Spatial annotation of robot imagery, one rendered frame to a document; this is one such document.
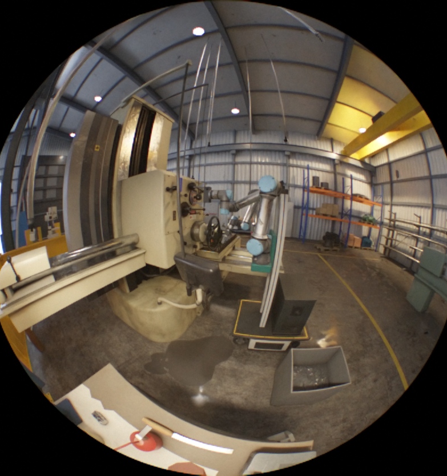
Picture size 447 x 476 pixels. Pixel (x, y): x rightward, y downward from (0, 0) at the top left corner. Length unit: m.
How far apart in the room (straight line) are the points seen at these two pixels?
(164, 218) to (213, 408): 1.78
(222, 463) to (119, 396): 0.45
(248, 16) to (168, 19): 2.62
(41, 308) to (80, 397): 0.58
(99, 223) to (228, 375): 2.00
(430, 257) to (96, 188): 6.05
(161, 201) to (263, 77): 7.33
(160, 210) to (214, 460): 1.44
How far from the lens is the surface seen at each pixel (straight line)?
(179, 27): 7.34
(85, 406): 0.84
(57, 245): 3.22
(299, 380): 1.51
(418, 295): 4.93
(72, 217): 1.45
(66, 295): 1.15
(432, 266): 4.78
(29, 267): 1.06
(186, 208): 1.31
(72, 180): 1.48
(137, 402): 0.72
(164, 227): 1.15
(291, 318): 1.54
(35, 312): 1.19
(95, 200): 1.52
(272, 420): 1.67
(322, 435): 1.89
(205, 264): 0.77
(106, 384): 0.80
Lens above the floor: 1.60
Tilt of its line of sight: 13 degrees down
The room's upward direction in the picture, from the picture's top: 2 degrees clockwise
